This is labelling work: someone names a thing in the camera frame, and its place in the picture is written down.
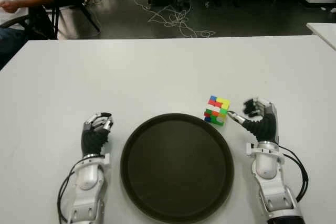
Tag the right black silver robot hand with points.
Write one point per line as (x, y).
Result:
(266, 129)

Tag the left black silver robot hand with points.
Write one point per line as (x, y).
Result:
(93, 137)

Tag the multicoloured Rubik's cube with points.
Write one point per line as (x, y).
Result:
(218, 108)

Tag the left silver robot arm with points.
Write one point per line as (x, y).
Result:
(86, 174)

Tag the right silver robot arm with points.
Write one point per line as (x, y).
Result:
(265, 166)

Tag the dark round plate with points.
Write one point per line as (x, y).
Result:
(176, 166)

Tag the white side table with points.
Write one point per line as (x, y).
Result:
(325, 32)

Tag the black armrest office chair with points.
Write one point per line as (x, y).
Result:
(39, 19)

